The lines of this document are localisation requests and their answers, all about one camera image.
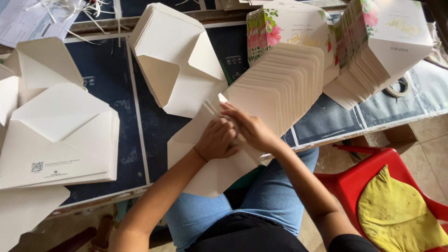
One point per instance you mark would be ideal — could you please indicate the person's left hand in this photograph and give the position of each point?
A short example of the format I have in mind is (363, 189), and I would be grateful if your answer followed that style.
(214, 140)

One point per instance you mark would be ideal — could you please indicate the person's right hand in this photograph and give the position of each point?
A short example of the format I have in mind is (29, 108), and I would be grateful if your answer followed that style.
(255, 131)

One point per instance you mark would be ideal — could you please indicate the person's right fingers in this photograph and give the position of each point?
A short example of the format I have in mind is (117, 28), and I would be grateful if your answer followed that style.
(233, 112)

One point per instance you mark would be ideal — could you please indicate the person's left fingers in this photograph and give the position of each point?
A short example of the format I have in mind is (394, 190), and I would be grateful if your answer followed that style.
(231, 138)

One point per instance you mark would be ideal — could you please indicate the cream envelope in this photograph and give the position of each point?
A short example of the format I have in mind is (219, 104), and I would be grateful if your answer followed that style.
(210, 175)

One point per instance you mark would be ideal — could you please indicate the fanned row of cream envelopes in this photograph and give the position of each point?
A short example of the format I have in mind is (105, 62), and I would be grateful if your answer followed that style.
(280, 87)

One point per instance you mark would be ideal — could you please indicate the person's blue jeans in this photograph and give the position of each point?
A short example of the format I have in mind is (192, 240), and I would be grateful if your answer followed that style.
(266, 199)

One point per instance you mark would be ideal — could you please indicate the tilted stack of open envelopes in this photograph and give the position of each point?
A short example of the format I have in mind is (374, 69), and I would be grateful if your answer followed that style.
(175, 63)

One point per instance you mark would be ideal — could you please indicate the dark blue printed sheet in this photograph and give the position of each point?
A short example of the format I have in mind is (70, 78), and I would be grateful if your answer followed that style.
(420, 94)
(154, 129)
(325, 120)
(108, 105)

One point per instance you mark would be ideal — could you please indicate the small stack of floral cards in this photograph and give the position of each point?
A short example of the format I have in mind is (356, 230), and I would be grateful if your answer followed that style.
(276, 31)

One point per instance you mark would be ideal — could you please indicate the person's black shirt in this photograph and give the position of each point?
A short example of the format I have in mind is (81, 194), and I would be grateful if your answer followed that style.
(245, 234)

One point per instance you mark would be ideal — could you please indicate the red plastic chair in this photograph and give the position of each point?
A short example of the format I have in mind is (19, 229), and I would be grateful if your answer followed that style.
(343, 182)

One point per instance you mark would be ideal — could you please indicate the large stack of floral cards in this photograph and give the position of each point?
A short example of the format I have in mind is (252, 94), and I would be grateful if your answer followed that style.
(378, 49)

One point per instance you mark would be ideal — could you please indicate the brown sandal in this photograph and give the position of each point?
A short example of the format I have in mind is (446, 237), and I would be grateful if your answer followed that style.
(102, 232)

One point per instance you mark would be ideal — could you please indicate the roll of tape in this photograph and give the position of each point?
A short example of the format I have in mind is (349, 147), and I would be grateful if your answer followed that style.
(399, 87)

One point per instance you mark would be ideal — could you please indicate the stack of envelopes with code print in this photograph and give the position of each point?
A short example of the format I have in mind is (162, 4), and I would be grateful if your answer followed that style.
(59, 150)

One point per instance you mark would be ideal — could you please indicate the yellow cloth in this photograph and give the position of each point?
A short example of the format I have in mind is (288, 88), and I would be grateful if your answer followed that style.
(395, 213)

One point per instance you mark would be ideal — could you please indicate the stack of plain open envelopes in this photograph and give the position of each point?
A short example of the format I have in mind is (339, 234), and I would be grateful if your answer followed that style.
(45, 66)

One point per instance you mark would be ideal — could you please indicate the flat cream paper sheet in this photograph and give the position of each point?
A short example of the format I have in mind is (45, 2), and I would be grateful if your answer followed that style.
(24, 213)

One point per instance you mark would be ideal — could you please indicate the printed white paper sheets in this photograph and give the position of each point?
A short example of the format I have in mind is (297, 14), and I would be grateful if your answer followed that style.
(31, 19)

